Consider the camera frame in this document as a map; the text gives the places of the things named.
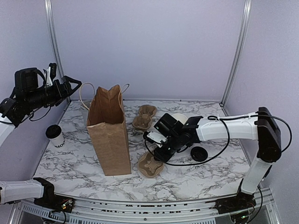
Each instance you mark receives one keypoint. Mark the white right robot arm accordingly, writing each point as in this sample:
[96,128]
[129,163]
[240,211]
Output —
[259,126]

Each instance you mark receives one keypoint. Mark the aluminium front rail frame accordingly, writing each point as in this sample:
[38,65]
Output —
[202,211]

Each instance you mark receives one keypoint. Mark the brown paper bag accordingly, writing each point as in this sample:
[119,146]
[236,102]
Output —
[106,125]

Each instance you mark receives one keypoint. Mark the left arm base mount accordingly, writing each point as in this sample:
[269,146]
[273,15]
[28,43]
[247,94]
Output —
[51,200]

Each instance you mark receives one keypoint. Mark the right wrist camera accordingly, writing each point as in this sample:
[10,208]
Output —
[155,138]

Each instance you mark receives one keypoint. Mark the right aluminium corner post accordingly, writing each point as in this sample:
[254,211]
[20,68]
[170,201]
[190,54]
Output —
[238,51]

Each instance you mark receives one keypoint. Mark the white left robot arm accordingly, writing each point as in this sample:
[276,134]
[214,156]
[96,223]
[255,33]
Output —
[13,191]

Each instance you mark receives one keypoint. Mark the left aluminium corner post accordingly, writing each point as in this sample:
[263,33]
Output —
[53,36]

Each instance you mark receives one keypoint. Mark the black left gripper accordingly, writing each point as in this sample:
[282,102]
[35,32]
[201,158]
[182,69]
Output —
[60,93]

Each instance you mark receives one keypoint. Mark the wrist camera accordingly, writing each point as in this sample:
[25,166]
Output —
[155,138]
[50,74]

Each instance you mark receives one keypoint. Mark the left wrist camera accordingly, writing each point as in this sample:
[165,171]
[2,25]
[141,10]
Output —
[50,74]

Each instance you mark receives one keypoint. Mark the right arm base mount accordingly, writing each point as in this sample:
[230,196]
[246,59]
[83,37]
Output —
[238,202]

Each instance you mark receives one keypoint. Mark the white utensil holder cup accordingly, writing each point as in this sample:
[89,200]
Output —
[85,112]

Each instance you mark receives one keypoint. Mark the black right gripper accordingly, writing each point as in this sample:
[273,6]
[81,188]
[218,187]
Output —
[164,157]

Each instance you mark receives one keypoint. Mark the cardboard cup carrier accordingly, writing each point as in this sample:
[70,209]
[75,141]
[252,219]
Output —
[149,167]
[143,120]

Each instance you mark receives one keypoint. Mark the aluminium corner post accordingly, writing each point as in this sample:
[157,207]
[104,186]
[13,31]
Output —
[53,36]
[238,51]

